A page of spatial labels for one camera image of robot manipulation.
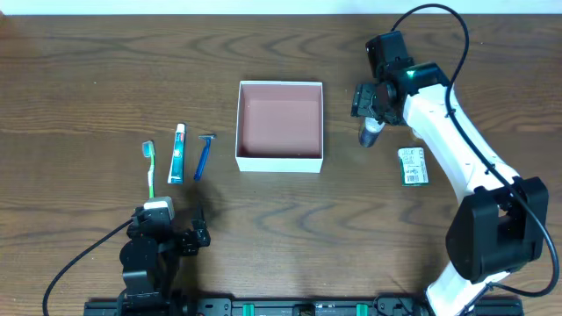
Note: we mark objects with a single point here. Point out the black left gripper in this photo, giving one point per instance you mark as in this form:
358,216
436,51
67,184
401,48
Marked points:
176,240

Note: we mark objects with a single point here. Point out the blue disposable razor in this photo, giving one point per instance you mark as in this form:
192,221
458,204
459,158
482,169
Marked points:
207,138

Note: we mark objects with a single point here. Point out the green toothbrush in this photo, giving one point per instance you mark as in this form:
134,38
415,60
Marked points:
148,150

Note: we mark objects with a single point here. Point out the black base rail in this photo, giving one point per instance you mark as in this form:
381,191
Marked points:
391,306

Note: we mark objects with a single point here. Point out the white box pink interior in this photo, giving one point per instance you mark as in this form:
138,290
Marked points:
279,127

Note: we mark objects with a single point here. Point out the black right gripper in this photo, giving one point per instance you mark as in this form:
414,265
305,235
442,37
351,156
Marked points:
366,103

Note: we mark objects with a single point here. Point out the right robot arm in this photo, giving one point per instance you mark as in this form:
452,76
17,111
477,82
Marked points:
500,223

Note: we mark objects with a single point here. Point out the clear pump spray bottle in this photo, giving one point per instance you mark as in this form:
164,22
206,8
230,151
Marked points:
370,131

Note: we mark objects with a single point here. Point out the green white soap box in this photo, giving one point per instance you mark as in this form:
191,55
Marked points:
413,169

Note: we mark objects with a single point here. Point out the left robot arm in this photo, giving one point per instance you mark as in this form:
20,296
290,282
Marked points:
151,260

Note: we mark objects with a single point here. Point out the teal white toothpaste tube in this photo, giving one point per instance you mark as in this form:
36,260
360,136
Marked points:
176,170

